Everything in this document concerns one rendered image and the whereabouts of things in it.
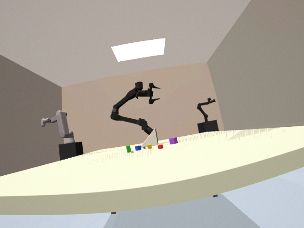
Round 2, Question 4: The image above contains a blue block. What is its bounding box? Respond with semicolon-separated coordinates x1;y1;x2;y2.
135;145;141;151

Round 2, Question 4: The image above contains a purple block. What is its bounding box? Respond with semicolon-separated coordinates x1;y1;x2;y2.
169;137;178;144

